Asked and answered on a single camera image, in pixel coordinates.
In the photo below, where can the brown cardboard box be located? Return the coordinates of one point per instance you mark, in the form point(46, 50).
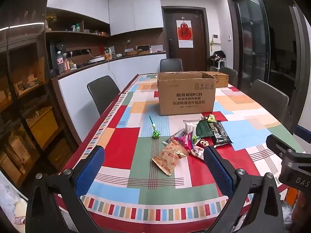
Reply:
point(185, 94)

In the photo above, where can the silver white snack packet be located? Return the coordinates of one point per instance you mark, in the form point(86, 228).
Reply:
point(177, 134)

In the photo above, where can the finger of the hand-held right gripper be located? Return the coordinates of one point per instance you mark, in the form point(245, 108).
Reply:
point(303, 132)
point(279, 145)

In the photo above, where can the green lollipop with striped stick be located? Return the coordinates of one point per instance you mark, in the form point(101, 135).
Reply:
point(155, 134)

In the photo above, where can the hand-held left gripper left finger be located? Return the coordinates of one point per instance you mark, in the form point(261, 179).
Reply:
point(90, 165)

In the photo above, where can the colourful patchwork tablecloth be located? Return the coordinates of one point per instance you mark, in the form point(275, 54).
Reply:
point(126, 150)

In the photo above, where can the red and white wall calendar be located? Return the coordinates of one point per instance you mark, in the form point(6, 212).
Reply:
point(185, 34)

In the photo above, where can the white and red printed candy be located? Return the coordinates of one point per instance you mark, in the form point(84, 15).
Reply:
point(197, 153)
point(203, 142)

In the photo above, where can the white round plate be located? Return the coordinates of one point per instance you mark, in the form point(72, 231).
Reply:
point(96, 59)

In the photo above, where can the black snack packet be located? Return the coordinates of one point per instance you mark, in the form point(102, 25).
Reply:
point(221, 133)

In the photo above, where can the white intercom panel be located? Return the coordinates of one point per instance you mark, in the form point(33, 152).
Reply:
point(216, 38)

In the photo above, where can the black bag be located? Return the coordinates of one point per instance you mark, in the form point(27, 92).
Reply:
point(218, 55)

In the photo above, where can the pink snack packet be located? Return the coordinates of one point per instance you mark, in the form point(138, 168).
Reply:
point(185, 139)

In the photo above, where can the woven wicker basket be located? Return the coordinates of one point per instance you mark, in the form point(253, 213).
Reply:
point(221, 79)

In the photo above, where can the grey dining chair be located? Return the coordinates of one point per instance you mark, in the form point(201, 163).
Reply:
point(229, 74)
point(267, 97)
point(103, 94)
point(171, 65)

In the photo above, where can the wooden wall shelf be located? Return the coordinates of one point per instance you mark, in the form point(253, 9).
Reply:
point(73, 32)

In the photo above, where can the white counter cabinet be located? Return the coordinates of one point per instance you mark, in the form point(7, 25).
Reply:
point(136, 64)

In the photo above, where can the tan snack packet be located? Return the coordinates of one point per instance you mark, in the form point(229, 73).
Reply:
point(168, 157)

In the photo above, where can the glass display cabinet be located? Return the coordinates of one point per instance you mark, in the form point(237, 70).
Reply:
point(26, 102)

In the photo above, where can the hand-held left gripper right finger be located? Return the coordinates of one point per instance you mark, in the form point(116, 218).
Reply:
point(218, 170)

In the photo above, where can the dark brown door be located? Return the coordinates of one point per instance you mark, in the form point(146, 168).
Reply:
point(192, 53)

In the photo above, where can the person's right forearm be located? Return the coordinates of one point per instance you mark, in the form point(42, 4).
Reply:
point(302, 211)

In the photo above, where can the dark framed glass door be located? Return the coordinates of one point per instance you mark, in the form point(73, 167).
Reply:
point(257, 41)

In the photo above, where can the dark green snack packet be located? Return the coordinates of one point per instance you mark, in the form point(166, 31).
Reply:
point(204, 129)

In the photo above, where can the clear water bottle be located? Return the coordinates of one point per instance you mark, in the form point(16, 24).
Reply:
point(60, 64)

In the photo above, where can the green wrapped lollipop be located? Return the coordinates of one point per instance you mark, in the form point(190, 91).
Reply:
point(195, 138)

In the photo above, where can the white wall cabinets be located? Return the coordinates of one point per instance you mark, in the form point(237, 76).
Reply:
point(136, 12)

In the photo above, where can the yellow-green candy packet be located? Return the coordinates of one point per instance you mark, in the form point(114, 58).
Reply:
point(211, 118)

